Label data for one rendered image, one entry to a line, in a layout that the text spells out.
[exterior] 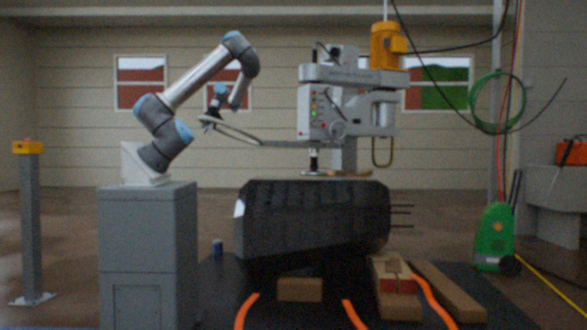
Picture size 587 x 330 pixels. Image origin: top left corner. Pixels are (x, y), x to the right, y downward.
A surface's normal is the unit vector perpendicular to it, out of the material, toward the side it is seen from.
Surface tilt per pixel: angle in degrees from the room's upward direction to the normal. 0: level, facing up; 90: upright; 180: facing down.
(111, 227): 90
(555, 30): 90
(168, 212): 90
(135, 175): 90
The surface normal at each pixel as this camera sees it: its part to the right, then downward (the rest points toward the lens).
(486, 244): -0.38, 0.04
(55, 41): -0.02, 0.05
